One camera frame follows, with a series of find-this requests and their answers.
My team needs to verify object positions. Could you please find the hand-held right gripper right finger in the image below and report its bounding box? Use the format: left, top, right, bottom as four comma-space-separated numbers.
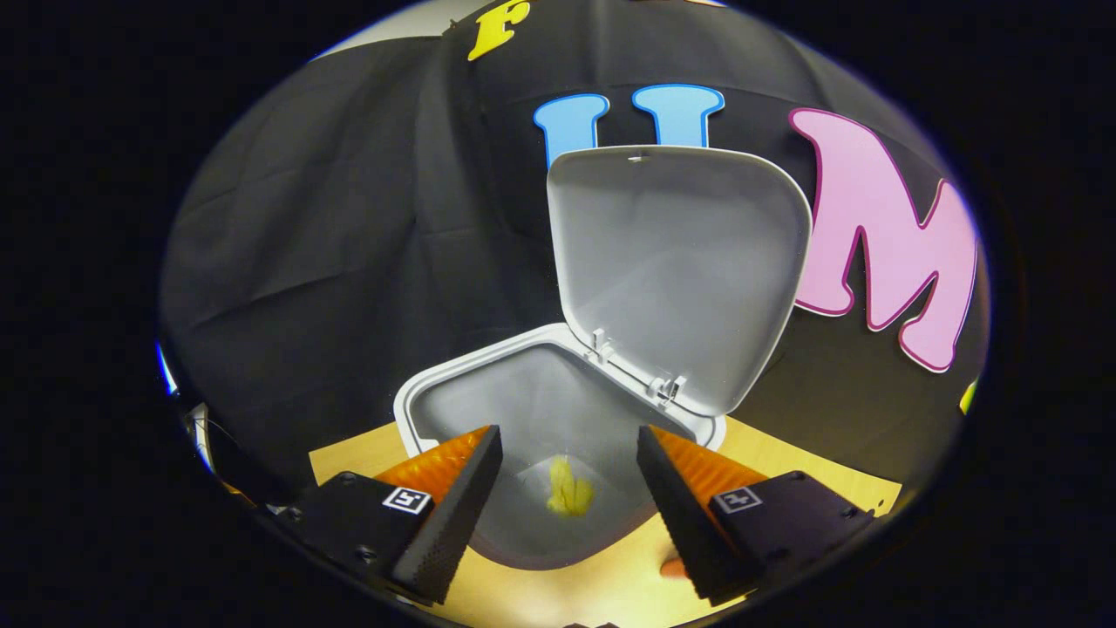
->
636, 425, 877, 608

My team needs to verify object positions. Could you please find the white desktop garbage bin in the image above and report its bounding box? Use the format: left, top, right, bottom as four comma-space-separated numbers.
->
393, 145, 813, 572

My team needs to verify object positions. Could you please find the wooden desktop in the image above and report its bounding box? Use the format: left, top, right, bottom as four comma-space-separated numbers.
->
308, 417, 903, 628

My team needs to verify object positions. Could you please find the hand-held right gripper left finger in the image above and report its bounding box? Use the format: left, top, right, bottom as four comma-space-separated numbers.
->
273, 425, 504, 606

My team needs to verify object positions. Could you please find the black backdrop cloth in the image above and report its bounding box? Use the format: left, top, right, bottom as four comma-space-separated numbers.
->
159, 0, 992, 507

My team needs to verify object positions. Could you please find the yellow paper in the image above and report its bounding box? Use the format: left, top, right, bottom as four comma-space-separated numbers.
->
546, 455, 595, 518

